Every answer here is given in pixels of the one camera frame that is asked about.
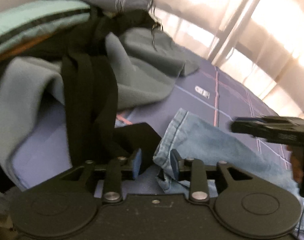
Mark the blue denim jeans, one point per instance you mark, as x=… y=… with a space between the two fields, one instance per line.
x=193 y=137

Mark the sheer cream curtain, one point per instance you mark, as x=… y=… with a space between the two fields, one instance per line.
x=259 y=43

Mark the purple plaid bed sheet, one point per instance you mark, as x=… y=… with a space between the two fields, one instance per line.
x=209 y=93

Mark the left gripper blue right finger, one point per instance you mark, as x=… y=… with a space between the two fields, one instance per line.
x=192 y=170

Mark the grey fleece blanket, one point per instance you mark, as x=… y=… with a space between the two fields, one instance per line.
x=94 y=74

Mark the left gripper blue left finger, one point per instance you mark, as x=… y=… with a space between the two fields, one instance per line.
x=120 y=169

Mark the person right hand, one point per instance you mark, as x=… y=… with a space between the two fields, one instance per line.
x=297 y=162

